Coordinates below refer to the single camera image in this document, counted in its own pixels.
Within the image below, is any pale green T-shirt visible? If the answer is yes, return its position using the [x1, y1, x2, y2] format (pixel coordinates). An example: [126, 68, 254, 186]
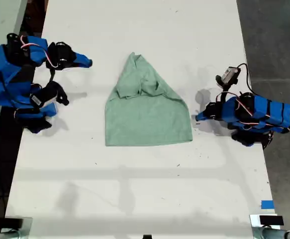
[104, 51, 193, 147]

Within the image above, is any small blue tape piece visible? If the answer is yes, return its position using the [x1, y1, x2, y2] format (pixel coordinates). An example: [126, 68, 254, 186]
[261, 200, 275, 210]

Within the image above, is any small black box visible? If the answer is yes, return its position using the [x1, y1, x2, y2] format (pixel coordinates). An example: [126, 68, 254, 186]
[3, 218, 24, 229]
[259, 215, 284, 226]

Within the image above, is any grey metal pipe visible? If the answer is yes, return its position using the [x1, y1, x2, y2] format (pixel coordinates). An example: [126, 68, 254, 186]
[0, 230, 20, 239]
[253, 227, 290, 239]

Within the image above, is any black and grey camera box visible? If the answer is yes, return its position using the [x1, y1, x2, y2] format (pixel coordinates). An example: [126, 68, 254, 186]
[215, 66, 241, 88]

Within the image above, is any black camera box white label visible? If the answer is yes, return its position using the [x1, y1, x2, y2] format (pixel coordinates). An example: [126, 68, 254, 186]
[29, 81, 70, 107]

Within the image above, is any black camera cable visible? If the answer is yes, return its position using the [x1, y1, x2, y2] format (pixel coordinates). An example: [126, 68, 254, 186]
[237, 63, 257, 97]

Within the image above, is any silver metal bracket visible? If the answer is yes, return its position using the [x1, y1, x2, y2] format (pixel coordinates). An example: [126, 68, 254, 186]
[0, 217, 33, 235]
[249, 214, 281, 229]

